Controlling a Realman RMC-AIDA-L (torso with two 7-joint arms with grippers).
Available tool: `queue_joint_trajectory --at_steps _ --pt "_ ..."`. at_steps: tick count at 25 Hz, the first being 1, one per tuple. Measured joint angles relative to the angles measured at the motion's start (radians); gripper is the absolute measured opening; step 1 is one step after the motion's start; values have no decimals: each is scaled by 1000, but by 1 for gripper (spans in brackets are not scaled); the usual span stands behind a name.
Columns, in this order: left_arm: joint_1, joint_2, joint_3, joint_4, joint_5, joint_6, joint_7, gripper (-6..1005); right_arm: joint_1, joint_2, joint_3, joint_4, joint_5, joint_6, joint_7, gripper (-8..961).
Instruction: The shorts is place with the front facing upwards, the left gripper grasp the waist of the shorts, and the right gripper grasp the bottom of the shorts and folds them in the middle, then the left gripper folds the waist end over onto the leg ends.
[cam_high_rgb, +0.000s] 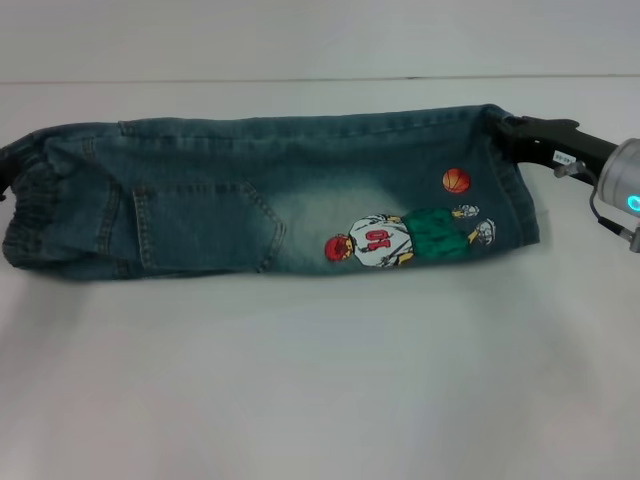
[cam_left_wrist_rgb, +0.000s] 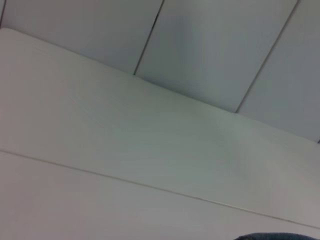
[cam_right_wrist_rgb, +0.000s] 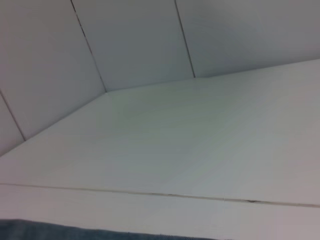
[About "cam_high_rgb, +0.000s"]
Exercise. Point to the blue denim shorts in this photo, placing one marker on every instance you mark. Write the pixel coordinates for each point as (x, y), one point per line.
(280, 200)

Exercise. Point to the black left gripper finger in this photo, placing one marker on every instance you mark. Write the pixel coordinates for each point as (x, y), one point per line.
(7, 162)

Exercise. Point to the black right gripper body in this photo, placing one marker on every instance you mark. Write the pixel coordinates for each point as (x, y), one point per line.
(565, 142)

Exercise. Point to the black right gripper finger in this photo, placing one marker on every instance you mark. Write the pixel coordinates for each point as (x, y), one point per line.
(507, 134)

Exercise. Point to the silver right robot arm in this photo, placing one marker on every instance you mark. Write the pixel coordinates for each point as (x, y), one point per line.
(622, 175)

